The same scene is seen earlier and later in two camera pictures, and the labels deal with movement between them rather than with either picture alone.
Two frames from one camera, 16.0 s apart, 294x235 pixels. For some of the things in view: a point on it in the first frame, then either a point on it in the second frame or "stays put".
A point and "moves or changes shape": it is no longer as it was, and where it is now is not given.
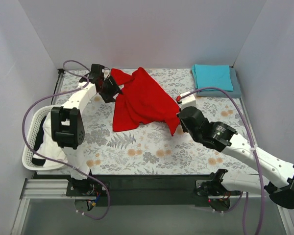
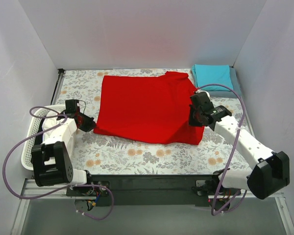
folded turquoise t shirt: (212, 76) stays put
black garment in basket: (36, 161) stays put
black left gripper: (110, 88) to (87, 123)
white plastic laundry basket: (28, 153) stays put
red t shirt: (144, 100) moves or changes shape
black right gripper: (183, 117) to (193, 117)
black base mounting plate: (145, 190) stays put
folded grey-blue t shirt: (236, 93) stays put
